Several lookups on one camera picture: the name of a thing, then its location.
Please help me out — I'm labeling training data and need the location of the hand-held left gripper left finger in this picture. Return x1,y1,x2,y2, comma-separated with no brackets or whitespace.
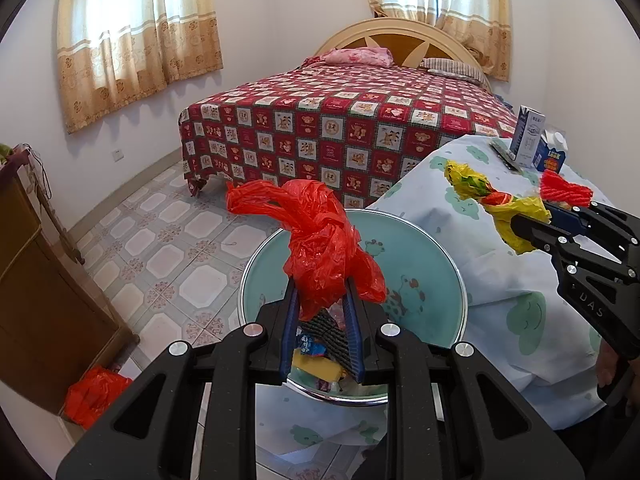
56,281,302,480

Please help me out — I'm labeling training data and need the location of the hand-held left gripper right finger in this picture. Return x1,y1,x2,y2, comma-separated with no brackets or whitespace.
344,280,584,480

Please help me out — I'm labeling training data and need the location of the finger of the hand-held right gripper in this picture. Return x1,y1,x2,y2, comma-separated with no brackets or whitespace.
544,200,640,249
510,212,639,277

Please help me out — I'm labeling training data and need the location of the round cartoon print basin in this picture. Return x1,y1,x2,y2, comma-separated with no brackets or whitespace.
238,208,469,406

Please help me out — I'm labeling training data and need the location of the red plastic bag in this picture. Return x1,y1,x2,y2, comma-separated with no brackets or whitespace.
226,178,388,322

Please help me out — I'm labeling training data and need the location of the person's right hand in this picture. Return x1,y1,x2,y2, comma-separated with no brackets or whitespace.
595,341,621,388

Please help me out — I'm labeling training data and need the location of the blue crumpled wrapper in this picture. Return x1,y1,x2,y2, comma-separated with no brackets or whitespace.
297,334,327,357

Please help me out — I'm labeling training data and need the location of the black scouring pad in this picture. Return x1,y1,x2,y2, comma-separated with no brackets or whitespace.
299,309,353,370

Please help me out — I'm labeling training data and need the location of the red mesh net bag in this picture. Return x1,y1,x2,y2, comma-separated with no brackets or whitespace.
539,169,594,207

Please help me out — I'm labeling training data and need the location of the orange yellow snack wrapper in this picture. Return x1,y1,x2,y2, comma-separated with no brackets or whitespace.
291,349,348,382

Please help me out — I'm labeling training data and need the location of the white blue milk carton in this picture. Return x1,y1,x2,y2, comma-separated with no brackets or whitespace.
532,131,569,174

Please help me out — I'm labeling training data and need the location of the black flat strip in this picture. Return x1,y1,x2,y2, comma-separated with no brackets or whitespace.
489,140,522,173

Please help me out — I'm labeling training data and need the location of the tall white carton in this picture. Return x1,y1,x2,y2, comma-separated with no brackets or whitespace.
509,104,547,169

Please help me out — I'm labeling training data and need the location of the striped pillow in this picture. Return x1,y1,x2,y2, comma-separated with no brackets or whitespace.
419,57,490,85

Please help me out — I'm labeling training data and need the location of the orange plastic bag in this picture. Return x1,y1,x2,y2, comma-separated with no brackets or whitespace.
65,365,134,429

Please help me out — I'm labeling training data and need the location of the bed with red quilt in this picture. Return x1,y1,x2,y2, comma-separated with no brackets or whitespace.
178,62,522,209

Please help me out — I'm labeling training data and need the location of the beige patterned narrow curtain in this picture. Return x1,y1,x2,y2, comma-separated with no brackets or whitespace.
362,0,512,84

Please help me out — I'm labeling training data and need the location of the cream wooden headboard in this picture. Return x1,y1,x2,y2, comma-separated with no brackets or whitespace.
312,17,494,92

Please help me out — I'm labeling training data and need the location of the brown wooden cabinet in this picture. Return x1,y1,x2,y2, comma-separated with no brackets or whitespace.
0,144,142,417

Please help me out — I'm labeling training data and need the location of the pink pillow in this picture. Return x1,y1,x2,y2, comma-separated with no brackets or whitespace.
320,47,394,68

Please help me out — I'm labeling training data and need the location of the beige patterned wide curtain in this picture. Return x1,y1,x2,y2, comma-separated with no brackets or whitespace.
55,0,224,135

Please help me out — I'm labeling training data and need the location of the white cable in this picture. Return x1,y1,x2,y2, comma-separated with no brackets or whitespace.
26,144,55,202

